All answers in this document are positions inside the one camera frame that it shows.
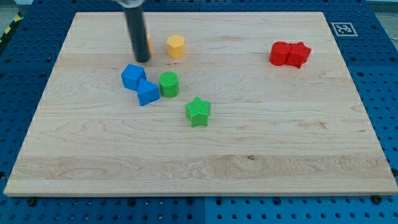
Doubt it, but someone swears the green cylinder block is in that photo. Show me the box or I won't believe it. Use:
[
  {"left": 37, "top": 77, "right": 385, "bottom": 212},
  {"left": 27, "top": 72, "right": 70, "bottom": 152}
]
[{"left": 159, "top": 72, "right": 179, "bottom": 98}]

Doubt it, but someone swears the yellow hexagon block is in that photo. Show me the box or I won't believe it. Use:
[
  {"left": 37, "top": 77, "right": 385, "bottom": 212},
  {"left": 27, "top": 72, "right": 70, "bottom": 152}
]
[{"left": 167, "top": 35, "right": 185, "bottom": 59}]

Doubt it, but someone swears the black bolt front right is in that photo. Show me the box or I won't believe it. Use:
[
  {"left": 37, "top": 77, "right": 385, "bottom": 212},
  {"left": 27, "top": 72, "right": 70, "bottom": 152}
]
[{"left": 371, "top": 195, "right": 383, "bottom": 205}]

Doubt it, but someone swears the blue triangle block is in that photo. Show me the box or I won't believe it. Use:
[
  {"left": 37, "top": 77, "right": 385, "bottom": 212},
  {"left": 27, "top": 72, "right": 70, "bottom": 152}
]
[{"left": 137, "top": 79, "right": 160, "bottom": 106}]

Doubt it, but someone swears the wooden board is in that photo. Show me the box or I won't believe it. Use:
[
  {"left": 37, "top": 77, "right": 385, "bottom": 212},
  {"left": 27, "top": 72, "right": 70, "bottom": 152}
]
[{"left": 4, "top": 12, "right": 397, "bottom": 197}]

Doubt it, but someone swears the black bolt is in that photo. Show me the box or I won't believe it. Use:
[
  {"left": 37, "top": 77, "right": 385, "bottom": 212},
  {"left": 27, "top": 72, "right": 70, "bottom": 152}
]
[
  {"left": 371, "top": 195, "right": 383, "bottom": 205},
  {"left": 26, "top": 197, "right": 37, "bottom": 207}
]

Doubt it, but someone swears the silver rod mount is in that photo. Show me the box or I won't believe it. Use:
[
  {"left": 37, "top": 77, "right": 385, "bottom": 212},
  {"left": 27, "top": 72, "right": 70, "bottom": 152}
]
[{"left": 113, "top": 0, "right": 145, "bottom": 8}]

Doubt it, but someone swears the green star block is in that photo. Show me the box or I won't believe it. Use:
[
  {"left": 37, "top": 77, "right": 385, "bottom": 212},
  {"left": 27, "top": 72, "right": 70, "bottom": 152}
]
[{"left": 185, "top": 96, "right": 211, "bottom": 128}]

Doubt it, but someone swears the black bolt front left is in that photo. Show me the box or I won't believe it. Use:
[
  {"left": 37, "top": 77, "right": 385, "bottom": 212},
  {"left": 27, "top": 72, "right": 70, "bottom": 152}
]
[{"left": 26, "top": 197, "right": 37, "bottom": 207}]

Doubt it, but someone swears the yellow block behind rod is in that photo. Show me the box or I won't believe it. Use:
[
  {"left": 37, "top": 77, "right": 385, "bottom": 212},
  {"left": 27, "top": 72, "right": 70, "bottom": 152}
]
[{"left": 146, "top": 34, "right": 153, "bottom": 55}]

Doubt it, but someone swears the white fiducial marker tag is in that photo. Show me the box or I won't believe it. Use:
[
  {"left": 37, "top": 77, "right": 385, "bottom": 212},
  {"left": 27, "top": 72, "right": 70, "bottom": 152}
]
[{"left": 331, "top": 22, "right": 358, "bottom": 37}]

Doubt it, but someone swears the red star block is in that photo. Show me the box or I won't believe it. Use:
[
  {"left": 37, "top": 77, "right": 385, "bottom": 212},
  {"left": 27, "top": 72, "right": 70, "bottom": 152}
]
[{"left": 285, "top": 42, "right": 312, "bottom": 68}]

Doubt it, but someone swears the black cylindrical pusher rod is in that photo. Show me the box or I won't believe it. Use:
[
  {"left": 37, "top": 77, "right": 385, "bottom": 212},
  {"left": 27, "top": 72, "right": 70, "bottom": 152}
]
[{"left": 124, "top": 6, "right": 150, "bottom": 63}]

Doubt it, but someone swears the blue cube block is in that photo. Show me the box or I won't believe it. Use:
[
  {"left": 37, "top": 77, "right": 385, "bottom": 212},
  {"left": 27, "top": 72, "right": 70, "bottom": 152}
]
[{"left": 121, "top": 64, "right": 146, "bottom": 91}]

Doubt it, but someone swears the red cylinder block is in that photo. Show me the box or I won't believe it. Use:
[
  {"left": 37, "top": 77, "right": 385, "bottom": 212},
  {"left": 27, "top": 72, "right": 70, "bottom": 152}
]
[{"left": 269, "top": 41, "right": 291, "bottom": 66}]

